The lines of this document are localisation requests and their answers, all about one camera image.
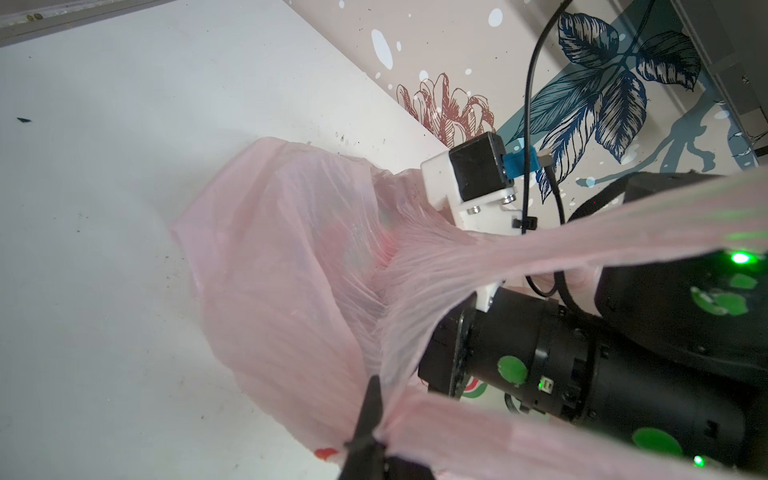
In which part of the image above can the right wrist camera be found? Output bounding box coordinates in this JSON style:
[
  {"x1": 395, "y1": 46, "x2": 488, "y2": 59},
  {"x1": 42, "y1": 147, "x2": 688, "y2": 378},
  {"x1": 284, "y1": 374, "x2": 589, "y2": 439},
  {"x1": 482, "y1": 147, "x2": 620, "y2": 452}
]
[{"x1": 419, "y1": 131, "x2": 535, "y2": 313}]

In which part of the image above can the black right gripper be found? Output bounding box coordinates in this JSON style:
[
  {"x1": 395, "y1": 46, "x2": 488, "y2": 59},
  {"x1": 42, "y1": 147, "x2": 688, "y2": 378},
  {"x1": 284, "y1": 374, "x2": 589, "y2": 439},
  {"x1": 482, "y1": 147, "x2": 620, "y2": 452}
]
[{"x1": 418, "y1": 288, "x2": 591, "y2": 420}]

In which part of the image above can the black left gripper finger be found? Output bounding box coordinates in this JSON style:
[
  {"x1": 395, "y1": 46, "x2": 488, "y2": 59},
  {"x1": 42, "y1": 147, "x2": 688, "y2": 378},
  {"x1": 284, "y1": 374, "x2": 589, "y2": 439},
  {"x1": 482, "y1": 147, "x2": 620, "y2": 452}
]
[{"x1": 338, "y1": 375, "x2": 435, "y2": 480}]

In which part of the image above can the pink plastic bag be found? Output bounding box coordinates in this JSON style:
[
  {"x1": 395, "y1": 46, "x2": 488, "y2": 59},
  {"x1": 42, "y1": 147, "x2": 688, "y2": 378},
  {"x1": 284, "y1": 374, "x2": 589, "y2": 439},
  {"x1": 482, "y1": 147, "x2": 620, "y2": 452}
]
[{"x1": 172, "y1": 138, "x2": 767, "y2": 479}]

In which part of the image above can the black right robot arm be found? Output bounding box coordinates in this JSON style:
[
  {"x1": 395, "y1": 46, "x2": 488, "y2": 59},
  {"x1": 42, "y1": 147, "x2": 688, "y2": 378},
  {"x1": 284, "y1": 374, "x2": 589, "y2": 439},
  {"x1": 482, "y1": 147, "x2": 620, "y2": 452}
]
[{"x1": 418, "y1": 251, "x2": 767, "y2": 475}]

